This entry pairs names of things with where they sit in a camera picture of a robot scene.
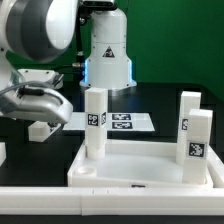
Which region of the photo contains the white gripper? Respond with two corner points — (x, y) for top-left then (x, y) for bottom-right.
(0, 87), (73, 128)

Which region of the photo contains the white desk tabletop panel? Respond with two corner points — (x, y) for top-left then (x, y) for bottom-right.
(67, 139), (224, 188)

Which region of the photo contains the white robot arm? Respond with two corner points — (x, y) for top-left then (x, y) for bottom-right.
(0, 0), (136, 124)

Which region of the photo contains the white marker tag sheet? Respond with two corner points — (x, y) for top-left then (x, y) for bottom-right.
(63, 112), (155, 132)

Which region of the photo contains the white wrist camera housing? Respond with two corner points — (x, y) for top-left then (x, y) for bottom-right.
(18, 69), (64, 90)

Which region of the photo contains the black cable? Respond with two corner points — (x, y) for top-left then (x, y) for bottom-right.
(53, 63), (84, 72)

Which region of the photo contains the white left barrier rail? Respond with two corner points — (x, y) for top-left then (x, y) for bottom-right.
(0, 142), (6, 166)

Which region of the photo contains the white barrier rail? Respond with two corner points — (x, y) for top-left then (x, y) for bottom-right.
(0, 142), (6, 166)
(0, 187), (224, 216)

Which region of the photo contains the white front barrier rail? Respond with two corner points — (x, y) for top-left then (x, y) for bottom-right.
(0, 187), (224, 216)

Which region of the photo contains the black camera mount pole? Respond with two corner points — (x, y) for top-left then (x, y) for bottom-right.
(73, 0), (117, 68)

